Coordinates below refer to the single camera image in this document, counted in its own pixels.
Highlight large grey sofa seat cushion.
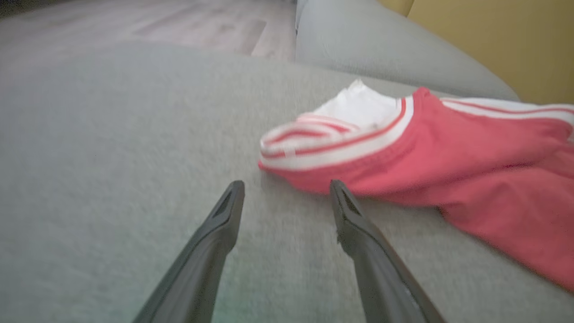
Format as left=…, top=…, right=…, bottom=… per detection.
left=0, top=43, right=574, bottom=323

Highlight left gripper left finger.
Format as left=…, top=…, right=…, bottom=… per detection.
left=132, top=180, right=246, bottom=323

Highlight red shorts with white trim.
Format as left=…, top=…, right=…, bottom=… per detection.
left=258, top=79, right=574, bottom=292

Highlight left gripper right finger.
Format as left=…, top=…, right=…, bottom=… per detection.
left=330, top=179, right=447, bottom=323

